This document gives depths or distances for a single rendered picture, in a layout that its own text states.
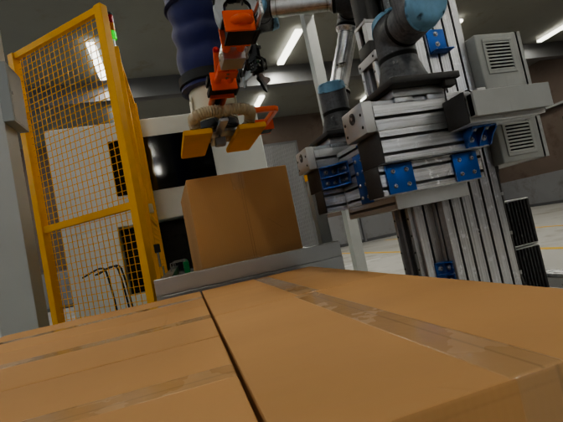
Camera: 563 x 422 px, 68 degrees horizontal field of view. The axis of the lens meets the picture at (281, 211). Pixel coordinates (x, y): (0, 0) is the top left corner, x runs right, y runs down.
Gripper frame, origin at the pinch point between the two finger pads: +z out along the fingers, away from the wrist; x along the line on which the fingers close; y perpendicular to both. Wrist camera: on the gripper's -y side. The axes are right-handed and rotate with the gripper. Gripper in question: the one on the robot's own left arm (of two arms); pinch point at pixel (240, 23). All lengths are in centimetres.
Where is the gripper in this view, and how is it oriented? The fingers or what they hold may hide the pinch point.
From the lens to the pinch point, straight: 111.9
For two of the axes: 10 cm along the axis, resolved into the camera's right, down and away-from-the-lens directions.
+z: 2.0, 9.8, -0.6
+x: -9.5, 1.8, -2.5
